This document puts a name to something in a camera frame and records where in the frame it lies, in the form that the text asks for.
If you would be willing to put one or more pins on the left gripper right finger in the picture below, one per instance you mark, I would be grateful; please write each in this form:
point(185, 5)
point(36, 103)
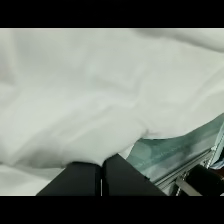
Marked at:
point(126, 180)

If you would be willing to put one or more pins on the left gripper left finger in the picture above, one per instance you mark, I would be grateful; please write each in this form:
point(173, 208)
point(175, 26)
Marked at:
point(80, 180)

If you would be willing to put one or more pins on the white garment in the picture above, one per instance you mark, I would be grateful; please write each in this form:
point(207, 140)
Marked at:
point(93, 93)

